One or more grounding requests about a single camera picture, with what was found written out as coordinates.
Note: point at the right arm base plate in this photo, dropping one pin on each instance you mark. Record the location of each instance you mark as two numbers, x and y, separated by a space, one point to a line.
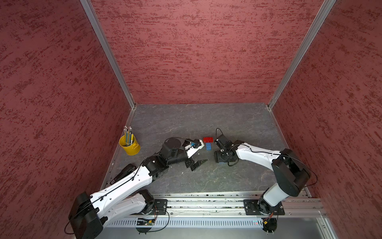
253 207

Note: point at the aluminium corner post right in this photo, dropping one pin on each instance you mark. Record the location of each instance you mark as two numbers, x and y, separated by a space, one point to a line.
314 28

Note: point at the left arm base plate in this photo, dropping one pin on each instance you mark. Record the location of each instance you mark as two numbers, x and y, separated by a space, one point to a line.
156 207

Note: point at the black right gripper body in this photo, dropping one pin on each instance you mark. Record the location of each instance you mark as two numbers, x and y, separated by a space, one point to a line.
223 157

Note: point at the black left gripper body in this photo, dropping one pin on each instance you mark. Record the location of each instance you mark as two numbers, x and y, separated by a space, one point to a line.
189 162

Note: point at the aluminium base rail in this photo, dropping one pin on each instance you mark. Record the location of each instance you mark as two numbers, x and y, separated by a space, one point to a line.
230 205

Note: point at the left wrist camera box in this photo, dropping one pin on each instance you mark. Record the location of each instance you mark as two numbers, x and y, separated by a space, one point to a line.
192 146

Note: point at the perforated cable tray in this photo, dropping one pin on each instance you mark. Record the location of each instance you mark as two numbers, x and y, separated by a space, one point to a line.
173 222

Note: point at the yellow metal pencil cup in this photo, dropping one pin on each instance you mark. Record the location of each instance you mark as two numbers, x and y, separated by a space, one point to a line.
132 149

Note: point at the aluminium corner post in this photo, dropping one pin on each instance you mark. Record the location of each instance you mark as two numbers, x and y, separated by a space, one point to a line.
96 25
314 28

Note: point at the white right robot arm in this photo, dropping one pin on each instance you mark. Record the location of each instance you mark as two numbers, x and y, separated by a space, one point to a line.
290 173

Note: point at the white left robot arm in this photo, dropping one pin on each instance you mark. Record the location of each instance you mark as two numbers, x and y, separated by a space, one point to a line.
126 196

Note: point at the aluminium corner post left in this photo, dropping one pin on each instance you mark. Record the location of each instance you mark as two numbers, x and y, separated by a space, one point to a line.
96 25

